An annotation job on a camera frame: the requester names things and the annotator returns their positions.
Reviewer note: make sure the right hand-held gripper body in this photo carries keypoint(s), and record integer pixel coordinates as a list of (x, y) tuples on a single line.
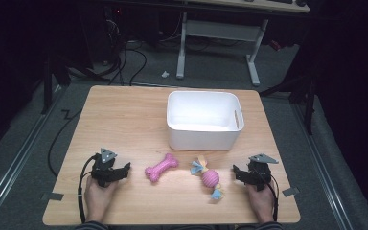
[(258, 174)]

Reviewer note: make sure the person's left hand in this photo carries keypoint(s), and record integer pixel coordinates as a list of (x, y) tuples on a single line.
[(98, 199)]

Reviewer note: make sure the black keyboard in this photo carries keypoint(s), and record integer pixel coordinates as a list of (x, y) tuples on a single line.
[(280, 1)]

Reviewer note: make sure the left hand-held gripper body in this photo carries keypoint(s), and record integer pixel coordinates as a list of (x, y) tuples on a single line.
[(103, 169)]

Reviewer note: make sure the grey tape piece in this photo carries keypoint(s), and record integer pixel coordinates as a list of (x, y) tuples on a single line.
[(290, 191), (52, 196)]

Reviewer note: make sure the black metal stand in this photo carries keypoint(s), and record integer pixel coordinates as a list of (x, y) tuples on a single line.
[(308, 105), (48, 86)]

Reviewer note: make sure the white plastic bin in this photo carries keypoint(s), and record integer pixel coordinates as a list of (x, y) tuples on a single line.
[(204, 121)]

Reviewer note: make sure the metal floor rail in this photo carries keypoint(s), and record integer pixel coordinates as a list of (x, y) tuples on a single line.
[(326, 172), (16, 161)]

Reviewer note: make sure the white-framed wooden desk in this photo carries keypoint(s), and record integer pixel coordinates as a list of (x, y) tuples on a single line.
[(223, 30)]

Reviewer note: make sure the black computer mouse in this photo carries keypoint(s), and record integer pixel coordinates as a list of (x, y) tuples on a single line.
[(301, 2)]

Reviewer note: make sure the pink bone toy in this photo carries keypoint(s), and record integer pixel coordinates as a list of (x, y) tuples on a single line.
[(161, 167)]

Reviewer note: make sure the white paper scrap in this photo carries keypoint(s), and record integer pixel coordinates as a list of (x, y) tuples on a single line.
[(165, 74)]

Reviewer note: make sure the person's right hand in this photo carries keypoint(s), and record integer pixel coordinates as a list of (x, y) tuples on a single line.
[(262, 202)]

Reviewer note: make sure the dark computer tower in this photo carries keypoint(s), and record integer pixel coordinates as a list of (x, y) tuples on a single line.
[(113, 28)]

